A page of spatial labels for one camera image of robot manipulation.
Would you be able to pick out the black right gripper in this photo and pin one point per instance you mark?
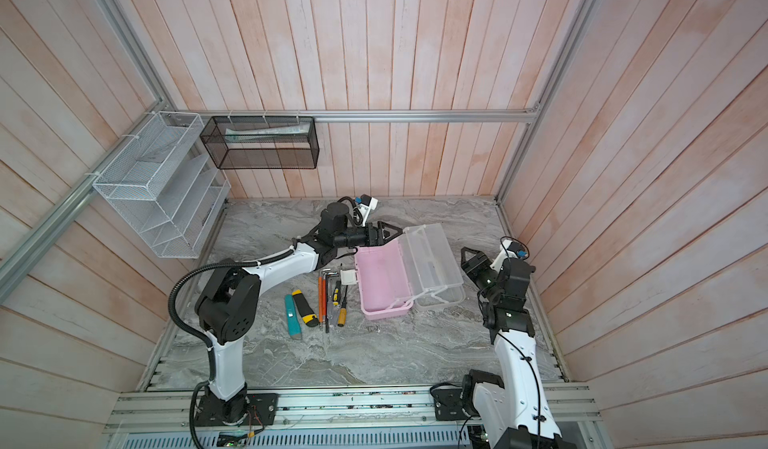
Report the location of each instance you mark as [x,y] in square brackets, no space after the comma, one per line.
[478,263]

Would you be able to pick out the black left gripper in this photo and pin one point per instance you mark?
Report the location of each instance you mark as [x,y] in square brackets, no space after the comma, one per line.
[380,236]

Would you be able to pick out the pink tool box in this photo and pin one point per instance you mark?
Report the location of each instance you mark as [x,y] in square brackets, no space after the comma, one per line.
[416,269]

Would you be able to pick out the steel hex key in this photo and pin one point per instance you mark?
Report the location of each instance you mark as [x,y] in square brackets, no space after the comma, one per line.
[330,276]

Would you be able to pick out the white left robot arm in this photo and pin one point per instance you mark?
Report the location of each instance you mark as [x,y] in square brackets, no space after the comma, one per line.
[227,306]

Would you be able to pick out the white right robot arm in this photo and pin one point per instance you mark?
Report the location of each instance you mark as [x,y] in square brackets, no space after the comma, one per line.
[512,337]

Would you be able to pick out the yellow black phillips screwdriver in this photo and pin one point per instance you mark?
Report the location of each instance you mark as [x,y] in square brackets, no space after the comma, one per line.
[336,294]

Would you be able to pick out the yellow black utility knife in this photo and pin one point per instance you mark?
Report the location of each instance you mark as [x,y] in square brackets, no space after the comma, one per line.
[304,311]

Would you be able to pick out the teal utility knife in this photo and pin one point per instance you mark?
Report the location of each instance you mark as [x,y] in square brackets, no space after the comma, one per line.
[292,319]

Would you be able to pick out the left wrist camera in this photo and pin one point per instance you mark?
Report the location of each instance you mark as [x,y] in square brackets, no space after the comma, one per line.
[363,207]

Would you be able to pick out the orange handled screwdriver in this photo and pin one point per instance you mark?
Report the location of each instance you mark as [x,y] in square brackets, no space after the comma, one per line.
[342,297]

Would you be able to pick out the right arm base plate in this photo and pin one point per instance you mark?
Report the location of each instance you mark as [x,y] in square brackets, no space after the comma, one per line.
[452,403]

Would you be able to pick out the black mesh wall basket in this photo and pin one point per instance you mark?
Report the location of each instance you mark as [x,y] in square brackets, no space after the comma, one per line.
[261,142]

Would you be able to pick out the white wire mesh shelf rack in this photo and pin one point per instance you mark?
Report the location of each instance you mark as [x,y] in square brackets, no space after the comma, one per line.
[168,196]

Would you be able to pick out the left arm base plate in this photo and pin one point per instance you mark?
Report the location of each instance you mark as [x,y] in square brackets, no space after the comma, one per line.
[257,409]

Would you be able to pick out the aluminium mounting rail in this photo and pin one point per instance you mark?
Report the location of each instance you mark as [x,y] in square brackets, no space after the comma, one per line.
[327,407]

